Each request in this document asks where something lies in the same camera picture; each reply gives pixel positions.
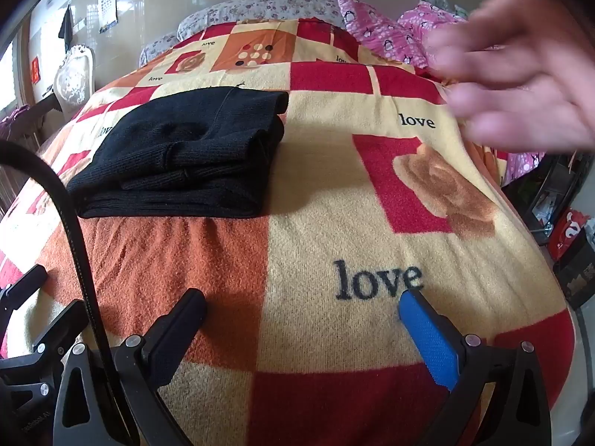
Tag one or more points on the black pants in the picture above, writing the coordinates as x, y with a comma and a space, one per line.
186, 158

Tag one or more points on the dark crate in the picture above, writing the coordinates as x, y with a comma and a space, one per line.
576, 283

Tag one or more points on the printed checked blanket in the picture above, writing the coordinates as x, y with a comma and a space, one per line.
325, 195

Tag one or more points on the red wall sticker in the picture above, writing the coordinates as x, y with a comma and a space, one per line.
35, 68

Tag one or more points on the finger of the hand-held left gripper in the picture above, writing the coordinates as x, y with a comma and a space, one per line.
25, 285
60, 327

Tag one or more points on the red bag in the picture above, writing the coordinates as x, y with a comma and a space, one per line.
574, 230

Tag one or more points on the wall poster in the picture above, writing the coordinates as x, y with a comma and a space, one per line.
109, 4

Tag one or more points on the person's right hand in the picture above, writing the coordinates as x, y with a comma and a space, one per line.
534, 69

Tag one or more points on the purple cloth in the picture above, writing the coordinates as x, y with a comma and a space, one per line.
14, 121

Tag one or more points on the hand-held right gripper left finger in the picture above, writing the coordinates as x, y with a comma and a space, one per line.
179, 320

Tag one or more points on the dark hanging cloth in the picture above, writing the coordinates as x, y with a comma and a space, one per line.
67, 23

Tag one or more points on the grey floral pillow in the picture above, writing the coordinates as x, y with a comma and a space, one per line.
155, 46
260, 11

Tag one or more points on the pink penguin quilt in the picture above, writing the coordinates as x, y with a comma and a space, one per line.
386, 32

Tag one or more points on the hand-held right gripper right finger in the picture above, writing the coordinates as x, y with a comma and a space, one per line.
430, 334

